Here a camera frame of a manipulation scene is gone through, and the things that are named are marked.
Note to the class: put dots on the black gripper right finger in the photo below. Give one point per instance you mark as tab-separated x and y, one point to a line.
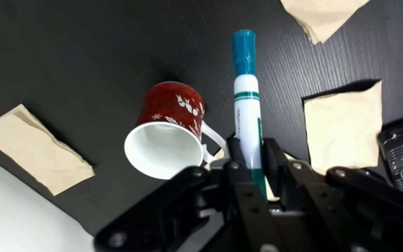
332	205

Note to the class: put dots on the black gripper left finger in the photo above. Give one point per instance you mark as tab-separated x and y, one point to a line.
202	201

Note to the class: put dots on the green capped white marker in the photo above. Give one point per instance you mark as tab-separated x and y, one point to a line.
247	107

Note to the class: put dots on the square folded beige napkin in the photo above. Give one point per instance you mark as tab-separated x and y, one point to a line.
343	127

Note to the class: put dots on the crumpled beige paper napkin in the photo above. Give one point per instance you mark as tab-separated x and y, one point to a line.
34	148

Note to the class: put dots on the white flat panel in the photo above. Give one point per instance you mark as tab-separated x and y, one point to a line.
20	215

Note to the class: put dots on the large beige paper napkin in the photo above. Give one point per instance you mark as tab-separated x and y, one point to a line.
322	16

